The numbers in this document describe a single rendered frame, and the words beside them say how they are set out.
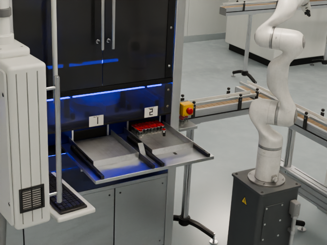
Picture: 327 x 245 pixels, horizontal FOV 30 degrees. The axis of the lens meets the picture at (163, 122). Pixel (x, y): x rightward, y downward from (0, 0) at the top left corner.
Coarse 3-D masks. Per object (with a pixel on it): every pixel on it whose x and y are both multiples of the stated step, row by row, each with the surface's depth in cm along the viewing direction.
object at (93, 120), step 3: (90, 117) 329; (93, 117) 331; (96, 117) 331; (99, 117) 332; (102, 117) 333; (90, 120) 330; (93, 120) 331; (96, 120) 332; (99, 120) 333; (102, 120) 334; (90, 123) 331; (93, 123) 332; (96, 123) 333; (99, 123) 334; (102, 123) 335; (90, 126) 331
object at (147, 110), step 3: (147, 108) 346; (150, 108) 347; (153, 108) 348; (156, 108) 349; (147, 111) 347; (150, 111) 348; (153, 111) 349; (156, 111) 350; (147, 114) 348; (153, 114) 350; (156, 114) 351
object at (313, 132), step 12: (240, 84) 424; (252, 84) 423; (264, 96) 410; (300, 108) 384; (300, 120) 372; (312, 120) 373; (324, 120) 367; (300, 132) 374; (312, 132) 365; (324, 132) 356; (324, 144) 357
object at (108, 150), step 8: (104, 136) 348; (112, 136) 348; (72, 144) 333; (80, 144) 336; (88, 144) 336; (96, 144) 336; (104, 144) 337; (112, 144) 337; (120, 144) 338; (128, 144) 330; (88, 152) 327; (96, 152) 327; (104, 152) 328; (112, 152) 328; (120, 152) 329; (128, 152) 329; (136, 152) 323; (96, 160) 310; (104, 160) 312; (112, 160) 315; (120, 160) 317
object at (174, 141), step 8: (168, 128) 359; (144, 136) 350; (152, 136) 351; (160, 136) 351; (168, 136) 352; (176, 136) 352; (184, 136) 344; (144, 144) 333; (152, 144) 340; (160, 144) 340; (168, 144) 341; (176, 144) 341; (184, 144) 335; (192, 144) 338; (152, 152) 326; (160, 152) 329; (168, 152) 332
